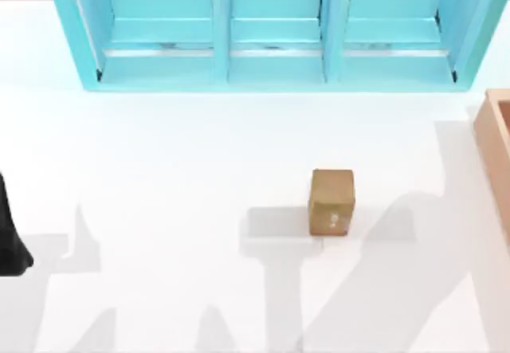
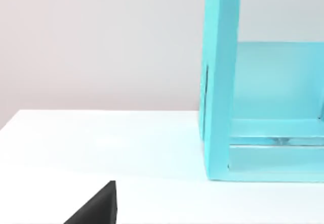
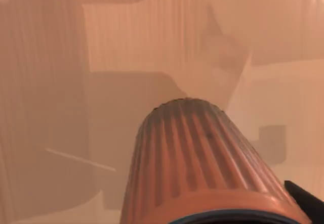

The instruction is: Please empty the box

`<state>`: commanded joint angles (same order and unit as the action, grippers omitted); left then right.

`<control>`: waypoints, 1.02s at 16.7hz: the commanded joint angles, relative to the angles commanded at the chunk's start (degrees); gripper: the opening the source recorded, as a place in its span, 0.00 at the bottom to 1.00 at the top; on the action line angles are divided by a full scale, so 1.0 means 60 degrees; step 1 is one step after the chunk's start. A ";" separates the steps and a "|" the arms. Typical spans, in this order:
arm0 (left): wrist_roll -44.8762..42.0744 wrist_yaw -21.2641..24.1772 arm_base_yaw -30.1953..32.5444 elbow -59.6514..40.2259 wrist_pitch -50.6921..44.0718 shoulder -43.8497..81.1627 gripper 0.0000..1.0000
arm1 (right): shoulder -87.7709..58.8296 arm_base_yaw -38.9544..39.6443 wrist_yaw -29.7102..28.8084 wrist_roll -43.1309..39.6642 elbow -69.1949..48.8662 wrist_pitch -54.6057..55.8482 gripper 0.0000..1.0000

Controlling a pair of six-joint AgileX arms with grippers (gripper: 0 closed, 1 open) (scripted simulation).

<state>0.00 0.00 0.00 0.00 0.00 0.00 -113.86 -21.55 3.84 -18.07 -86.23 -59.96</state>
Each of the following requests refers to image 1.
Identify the brown cardboard box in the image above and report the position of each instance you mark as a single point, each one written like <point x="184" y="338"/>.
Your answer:
<point x="331" y="203"/>

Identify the light blue rack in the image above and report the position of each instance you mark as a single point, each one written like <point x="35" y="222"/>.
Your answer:
<point x="275" y="66"/>

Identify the salmon-coloured shallow box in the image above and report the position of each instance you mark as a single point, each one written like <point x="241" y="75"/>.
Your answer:
<point x="492" y="138"/>

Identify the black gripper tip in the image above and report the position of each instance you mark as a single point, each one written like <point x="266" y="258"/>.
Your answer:
<point x="10" y="245"/>

